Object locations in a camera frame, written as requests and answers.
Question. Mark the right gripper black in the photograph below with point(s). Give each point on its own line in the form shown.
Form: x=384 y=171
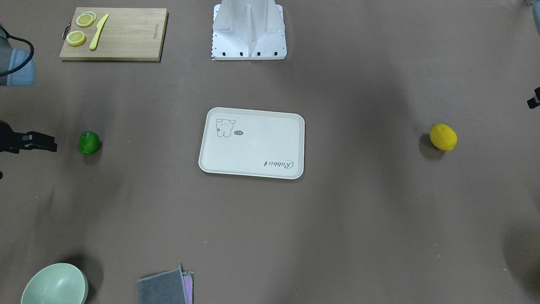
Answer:
x=8 y=138

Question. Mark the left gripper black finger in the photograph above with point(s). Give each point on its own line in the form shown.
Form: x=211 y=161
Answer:
x=534 y=102

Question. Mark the green lime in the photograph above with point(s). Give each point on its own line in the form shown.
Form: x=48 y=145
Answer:
x=88 y=143

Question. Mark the yellow lemon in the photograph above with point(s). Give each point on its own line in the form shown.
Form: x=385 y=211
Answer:
x=443 y=137

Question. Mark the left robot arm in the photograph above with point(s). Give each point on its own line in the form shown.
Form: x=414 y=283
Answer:
x=535 y=5

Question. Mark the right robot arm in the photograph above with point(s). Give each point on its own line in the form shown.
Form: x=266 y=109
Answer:
x=18 y=70

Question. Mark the cream rabbit print tray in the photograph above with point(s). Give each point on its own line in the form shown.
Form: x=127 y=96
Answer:
x=255 y=143

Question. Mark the lemon slice lower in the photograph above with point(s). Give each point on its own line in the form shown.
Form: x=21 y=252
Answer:
x=75 y=38

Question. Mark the lemon slice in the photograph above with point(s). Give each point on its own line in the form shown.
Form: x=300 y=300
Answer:
x=86 y=19
x=75 y=38

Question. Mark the lemon slice upper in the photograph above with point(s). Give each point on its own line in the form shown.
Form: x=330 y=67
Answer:
x=86 y=19

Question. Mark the yellow plastic knife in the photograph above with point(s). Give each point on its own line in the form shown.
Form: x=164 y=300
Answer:
x=96 y=38

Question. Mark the bamboo cutting board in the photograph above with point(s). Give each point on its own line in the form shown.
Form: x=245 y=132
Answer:
x=129 y=34

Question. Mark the pale green bowl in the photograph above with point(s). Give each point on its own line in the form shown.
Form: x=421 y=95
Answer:
x=59 y=283

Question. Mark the grey folded cloth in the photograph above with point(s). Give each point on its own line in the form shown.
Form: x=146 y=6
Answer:
x=164 y=288

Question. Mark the purple folded cloth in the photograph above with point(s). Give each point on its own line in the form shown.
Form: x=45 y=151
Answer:
x=188 y=282

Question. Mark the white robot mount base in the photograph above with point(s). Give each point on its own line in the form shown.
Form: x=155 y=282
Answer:
x=248 y=30

